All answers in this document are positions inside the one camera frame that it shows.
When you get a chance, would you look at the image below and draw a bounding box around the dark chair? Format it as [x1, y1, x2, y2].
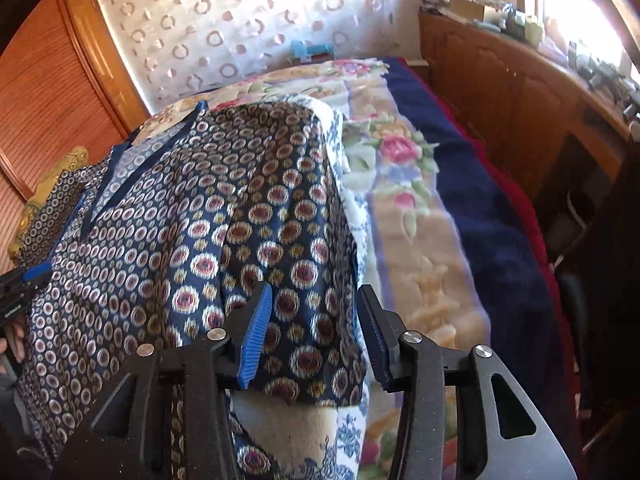
[555, 160, 640, 461]

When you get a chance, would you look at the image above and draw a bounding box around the sheer circle-patterned curtain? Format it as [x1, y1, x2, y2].
[97, 0, 401, 116]

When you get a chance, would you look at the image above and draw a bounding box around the low wooden cabinet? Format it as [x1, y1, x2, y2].
[417, 10, 640, 261]

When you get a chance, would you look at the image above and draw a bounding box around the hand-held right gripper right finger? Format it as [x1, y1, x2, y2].
[356, 284, 581, 480]

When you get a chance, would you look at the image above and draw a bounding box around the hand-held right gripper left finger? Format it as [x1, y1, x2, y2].
[52, 282, 273, 480]

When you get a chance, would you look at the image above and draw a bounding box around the person's left hand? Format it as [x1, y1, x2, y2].
[0, 317, 26, 378]

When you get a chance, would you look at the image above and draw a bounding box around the open cardboard box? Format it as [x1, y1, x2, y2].
[450, 0, 501, 22]

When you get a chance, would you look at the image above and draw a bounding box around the wooden slatted wardrobe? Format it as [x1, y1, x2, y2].
[0, 0, 151, 281]

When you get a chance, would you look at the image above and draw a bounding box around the navy blue blanket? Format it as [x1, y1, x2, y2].
[385, 57, 566, 461]

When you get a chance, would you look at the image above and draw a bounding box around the blue floral white sheet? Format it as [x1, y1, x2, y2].
[225, 102, 373, 480]

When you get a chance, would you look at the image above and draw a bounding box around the small blue box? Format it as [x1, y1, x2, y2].
[291, 40, 333, 63]

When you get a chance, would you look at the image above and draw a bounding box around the pink rose floral blanket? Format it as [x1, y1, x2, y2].
[135, 57, 501, 480]

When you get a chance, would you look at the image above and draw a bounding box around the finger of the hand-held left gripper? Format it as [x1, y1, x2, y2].
[7, 261, 53, 283]

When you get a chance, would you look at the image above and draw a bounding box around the navy circle-patterned garment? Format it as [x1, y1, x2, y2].
[10, 100, 371, 480]

